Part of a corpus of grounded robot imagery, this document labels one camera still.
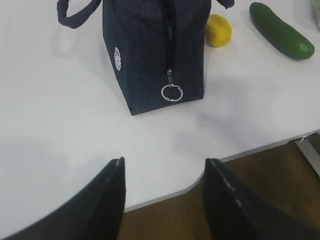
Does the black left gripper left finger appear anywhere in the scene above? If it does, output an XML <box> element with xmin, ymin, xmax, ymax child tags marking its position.
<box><xmin>7</xmin><ymin>157</ymin><xmax>125</xmax><ymax>240</ymax></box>

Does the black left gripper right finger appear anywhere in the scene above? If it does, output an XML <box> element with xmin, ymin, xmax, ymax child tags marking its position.
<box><xmin>203</xmin><ymin>158</ymin><xmax>320</xmax><ymax>240</ymax></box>

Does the dark blue lunch bag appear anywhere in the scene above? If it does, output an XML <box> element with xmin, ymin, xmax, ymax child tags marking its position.
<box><xmin>56</xmin><ymin>0</ymin><xmax>236</xmax><ymax>117</ymax></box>

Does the green cucumber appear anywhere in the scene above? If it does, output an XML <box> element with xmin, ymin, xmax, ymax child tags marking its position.
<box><xmin>249</xmin><ymin>2</ymin><xmax>315</xmax><ymax>61</ymax></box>

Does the yellow lemon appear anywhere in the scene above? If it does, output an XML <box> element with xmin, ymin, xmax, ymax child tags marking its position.
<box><xmin>205</xmin><ymin>14</ymin><xmax>232</xmax><ymax>48</ymax></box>

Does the grey table leg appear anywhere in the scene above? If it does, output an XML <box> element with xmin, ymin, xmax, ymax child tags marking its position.
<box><xmin>295</xmin><ymin>138</ymin><xmax>320</xmax><ymax>175</ymax></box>

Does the silver zipper pull ring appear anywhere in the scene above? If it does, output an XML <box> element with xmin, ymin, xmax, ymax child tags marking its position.
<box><xmin>160</xmin><ymin>69</ymin><xmax>185</xmax><ymax>103</ymax></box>

